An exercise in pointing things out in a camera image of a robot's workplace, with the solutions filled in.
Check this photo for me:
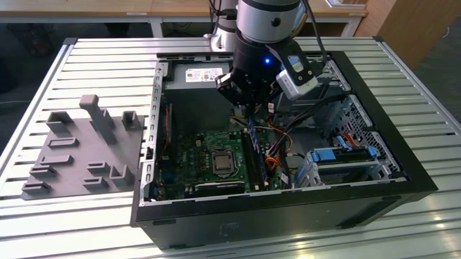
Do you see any wooden desk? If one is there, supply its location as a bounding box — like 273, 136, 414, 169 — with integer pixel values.
0, 0, 368, 38

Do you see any silver metal disk bay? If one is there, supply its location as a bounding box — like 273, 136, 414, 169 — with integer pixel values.
291, 147, 398, 190

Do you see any wooden cabinet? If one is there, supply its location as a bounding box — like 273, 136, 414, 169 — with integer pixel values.
354, 0, 461, 71

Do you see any blue and orange wire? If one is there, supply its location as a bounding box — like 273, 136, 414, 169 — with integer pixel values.
336, 133, 364, 151

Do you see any grey metal drive cage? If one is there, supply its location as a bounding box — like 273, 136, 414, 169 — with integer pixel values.
269, 59, 352, 127

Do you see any dark RAM stick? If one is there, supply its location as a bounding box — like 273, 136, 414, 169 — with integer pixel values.
252, 134, 269, 188

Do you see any silver CPU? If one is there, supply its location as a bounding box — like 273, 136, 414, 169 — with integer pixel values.
212, 154, 232, 173

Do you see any grey parts rack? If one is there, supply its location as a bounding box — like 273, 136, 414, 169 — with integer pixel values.
21, 94, 145, 201

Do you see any grey power supply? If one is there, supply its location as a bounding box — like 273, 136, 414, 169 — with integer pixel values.
166, 62, 235, 133

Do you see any black graphics card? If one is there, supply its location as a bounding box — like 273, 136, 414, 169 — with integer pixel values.
193, 180, 245, 195

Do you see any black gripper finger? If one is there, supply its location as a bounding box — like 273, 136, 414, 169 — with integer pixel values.
253, 81, 284, 105
215, 73, 253, 108

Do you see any black PC case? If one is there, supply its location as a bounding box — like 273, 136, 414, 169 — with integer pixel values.
129, 50, 439, 249

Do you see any black cable bundle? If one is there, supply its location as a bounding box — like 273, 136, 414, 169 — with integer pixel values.
283, 93, 347, 135

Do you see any blue RAM stick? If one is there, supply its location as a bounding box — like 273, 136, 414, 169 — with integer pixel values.
245, 106, 261, 155

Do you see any green motherboard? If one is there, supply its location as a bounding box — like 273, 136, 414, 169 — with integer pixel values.
157, 128, 284, 201

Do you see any black RAM slot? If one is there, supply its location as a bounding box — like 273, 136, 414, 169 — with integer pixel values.
240, 128, 261, 192

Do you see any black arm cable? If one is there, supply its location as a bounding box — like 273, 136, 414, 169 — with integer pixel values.
304, 0, 331, 63

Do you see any hard disk in blue carrier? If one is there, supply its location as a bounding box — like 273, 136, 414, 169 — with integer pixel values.
308, 147, 376, 164

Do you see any red wire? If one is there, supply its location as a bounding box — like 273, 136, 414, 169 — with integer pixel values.
160, 103, 172, 160

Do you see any yellow wire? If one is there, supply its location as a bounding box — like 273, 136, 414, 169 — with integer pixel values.
229, 104, 260, 120

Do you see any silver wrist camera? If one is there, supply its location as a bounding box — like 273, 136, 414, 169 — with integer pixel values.
273, 54, 320, 101

